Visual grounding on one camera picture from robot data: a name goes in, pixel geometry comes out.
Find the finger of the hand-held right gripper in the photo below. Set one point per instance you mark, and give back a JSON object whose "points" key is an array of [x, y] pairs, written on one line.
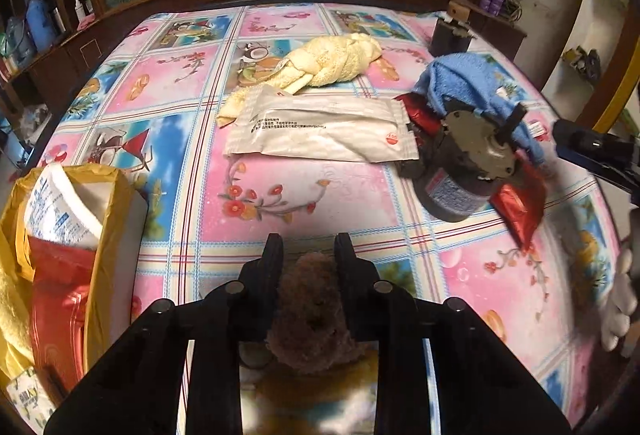
{"points": [[590, 146]]}

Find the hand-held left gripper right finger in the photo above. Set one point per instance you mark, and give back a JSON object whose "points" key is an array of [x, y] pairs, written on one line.
{"points": [[346, 265]]}

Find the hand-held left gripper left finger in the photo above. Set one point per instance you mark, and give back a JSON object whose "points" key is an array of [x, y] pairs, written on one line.
{"points": [[272, 265]]}

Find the brown plush toy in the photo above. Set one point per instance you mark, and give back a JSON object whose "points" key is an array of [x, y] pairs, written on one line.
{"points": [[315, 310]]}

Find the blue terry cloth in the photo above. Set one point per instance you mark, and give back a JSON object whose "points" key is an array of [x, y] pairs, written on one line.
{"points": [[465, 80]]}

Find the white foam box yellow tape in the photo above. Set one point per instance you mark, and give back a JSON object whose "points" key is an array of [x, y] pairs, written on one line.
{"points": [[117, 225]]}

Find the large red foil packet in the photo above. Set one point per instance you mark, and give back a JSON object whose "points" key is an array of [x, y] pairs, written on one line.
{"points": [[62, 310]]}

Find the white desiccant bag blue print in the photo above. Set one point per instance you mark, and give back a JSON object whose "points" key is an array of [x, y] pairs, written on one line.
{"points": [[60, 210]]}

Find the person's right hand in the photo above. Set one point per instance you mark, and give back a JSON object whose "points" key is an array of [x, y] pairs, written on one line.
{"points": [[620, 300]]}

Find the crumpled red foil packet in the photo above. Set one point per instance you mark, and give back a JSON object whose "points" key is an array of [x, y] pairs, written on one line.
{"points": [[522, 205]]}

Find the dark cylindrical motor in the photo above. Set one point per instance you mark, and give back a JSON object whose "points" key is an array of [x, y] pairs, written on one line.
{"points": [[465, 150]]}

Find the white foil packet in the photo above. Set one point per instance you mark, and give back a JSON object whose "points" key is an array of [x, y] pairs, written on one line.
{"points": [[320, 130]]}

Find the small dark box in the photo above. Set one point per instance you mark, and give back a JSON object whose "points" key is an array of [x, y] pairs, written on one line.
{"points": [[450, 37]]}

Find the twisted pale yellow towel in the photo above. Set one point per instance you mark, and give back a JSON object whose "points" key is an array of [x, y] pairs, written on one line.
{"points": [[330, 60]]}

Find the lemon print packet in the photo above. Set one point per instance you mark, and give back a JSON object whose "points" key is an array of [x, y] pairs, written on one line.
{"points": [[27, 400]]}

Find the small white bottle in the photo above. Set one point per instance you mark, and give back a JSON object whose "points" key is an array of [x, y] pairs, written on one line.
{"points": [[79, 10]]}

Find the blue thermos flask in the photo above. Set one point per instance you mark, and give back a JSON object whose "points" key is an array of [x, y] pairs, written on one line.
{"points": [[41, 22]]}

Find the grey-blue thermos flask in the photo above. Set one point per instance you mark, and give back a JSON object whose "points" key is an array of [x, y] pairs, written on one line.
{"points": [[17, 42]]}

